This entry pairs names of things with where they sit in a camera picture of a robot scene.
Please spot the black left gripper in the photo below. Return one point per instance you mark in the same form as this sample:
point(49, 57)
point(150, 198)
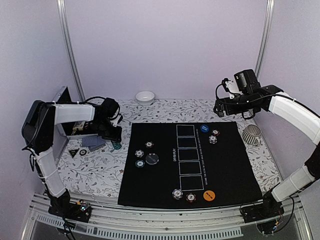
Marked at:
point(115, 137)

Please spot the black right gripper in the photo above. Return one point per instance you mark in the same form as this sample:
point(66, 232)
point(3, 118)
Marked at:
point(230, 110)

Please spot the grey playing card deck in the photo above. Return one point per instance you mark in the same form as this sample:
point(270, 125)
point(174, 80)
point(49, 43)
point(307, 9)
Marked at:
point(93, 142)

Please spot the green poker chip stack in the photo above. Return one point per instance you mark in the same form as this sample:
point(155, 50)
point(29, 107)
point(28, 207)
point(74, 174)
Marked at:
point(116, 145)

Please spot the blue small blind button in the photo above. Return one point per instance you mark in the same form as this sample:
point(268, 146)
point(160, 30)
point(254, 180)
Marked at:
point(204, 128)

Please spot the blue peach chips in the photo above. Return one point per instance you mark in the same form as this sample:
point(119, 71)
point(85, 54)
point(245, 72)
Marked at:
point(139, 153)

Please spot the red white poker chips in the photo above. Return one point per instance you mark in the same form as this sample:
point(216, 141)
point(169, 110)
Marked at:
point(149, 144)

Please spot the green chips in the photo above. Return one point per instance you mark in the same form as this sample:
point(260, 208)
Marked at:
point(139, 163)

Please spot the black dealer button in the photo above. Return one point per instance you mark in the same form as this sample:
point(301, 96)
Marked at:
point(152, 159)

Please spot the orange big blind button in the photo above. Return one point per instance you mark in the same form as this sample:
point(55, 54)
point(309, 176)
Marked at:
point(209, 195)

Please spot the blue peach poker chip stack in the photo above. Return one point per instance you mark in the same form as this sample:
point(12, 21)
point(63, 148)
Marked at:
point(177, 194)

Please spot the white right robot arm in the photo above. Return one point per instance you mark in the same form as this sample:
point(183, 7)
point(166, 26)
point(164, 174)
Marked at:
point(245, 94)

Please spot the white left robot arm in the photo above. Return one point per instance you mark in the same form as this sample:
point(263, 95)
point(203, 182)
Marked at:
point(38, 132)

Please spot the card box in case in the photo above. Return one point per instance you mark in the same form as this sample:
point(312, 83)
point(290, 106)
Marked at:
point(78, 126)

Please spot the black triangular marker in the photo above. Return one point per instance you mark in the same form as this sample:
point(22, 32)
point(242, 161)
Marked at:
point(73, 152)

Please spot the aluminium poker case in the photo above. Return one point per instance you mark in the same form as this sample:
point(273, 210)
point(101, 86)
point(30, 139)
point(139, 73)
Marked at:
point(67, 115)

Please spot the white ceramic bowl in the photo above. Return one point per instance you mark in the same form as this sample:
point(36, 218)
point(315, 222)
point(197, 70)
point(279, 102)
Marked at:
point(145, 98)

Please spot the black poker play mat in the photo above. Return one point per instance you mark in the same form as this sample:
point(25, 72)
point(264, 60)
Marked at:
point(187, 161)

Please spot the front aluminium rail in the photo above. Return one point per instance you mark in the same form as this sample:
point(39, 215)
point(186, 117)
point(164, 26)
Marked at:
point(111, 221)

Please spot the right aluminium frame post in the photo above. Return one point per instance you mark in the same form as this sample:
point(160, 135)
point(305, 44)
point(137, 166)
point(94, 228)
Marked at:
point(270, 4)

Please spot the aluminium frame post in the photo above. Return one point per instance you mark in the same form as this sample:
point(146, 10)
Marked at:
point(270, 4)
point(62, 13)

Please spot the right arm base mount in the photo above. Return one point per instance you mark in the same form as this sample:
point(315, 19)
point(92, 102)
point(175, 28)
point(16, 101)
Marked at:
point(263, 211)

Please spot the left aluminium frame post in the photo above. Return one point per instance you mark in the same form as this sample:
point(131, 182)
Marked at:
point(62, 13)

